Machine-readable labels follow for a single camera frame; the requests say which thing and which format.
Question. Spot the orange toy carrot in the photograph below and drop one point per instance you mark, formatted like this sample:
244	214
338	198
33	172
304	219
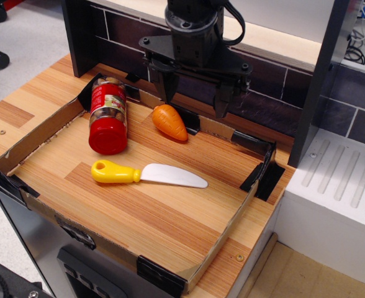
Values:
166	119

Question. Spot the dark grey upright post right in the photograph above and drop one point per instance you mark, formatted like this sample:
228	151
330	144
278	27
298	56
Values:
332	52

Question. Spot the dark grey upright post left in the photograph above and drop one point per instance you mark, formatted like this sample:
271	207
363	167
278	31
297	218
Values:
80	34

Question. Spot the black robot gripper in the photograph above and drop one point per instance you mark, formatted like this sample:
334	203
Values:
196	45

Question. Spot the yellow-handled toy knife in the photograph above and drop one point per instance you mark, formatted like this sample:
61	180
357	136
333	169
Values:
104	171

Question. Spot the dark grey upright post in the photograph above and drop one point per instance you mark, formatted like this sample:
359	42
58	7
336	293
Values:
80	34
332	52

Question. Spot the cardboard fence with black tape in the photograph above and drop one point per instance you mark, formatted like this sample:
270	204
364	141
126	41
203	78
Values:
157	239

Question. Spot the black oven control panel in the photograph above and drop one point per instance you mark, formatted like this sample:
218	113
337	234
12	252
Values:
87	282

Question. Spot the red-capped spice bottle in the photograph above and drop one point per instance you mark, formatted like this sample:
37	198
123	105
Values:
108	116

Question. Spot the white toy sink drainboard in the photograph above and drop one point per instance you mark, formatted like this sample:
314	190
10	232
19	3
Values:
322	212

